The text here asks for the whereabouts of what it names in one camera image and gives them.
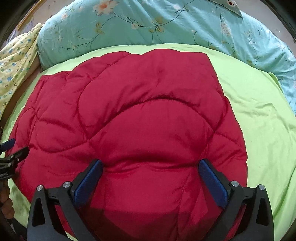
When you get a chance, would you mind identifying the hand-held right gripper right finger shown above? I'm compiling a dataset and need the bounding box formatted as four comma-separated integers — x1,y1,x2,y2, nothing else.
198,159,274,241

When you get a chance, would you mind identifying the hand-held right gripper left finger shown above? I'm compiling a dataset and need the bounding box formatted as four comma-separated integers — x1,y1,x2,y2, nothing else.
27,159,104,241

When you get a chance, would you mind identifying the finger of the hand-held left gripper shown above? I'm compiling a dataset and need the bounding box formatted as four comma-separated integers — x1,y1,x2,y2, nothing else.
5,147,29,163
0,138,16,152

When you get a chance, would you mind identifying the red quilted jacket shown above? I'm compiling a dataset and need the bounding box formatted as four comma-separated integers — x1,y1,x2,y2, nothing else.
5,50,249,241

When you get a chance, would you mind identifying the person's left hand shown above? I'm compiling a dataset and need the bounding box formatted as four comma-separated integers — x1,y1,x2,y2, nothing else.
0,180,13,219

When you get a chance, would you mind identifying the green bed sheet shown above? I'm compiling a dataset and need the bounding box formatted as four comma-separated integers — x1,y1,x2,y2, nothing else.
1,44,295,241

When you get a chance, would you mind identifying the yellow printed blanket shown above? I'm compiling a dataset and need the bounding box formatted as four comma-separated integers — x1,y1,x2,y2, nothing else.
0,23,43,116

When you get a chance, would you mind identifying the teal floral quilt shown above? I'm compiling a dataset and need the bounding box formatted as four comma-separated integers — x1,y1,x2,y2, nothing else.
37,0,296,116

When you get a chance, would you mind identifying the white floral pillow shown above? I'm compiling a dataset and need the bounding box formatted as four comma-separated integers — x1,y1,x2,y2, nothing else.
211,0,243,18

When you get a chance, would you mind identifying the gold framed wall picture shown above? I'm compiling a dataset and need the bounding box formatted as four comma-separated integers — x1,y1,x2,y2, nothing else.
17,0,43,30

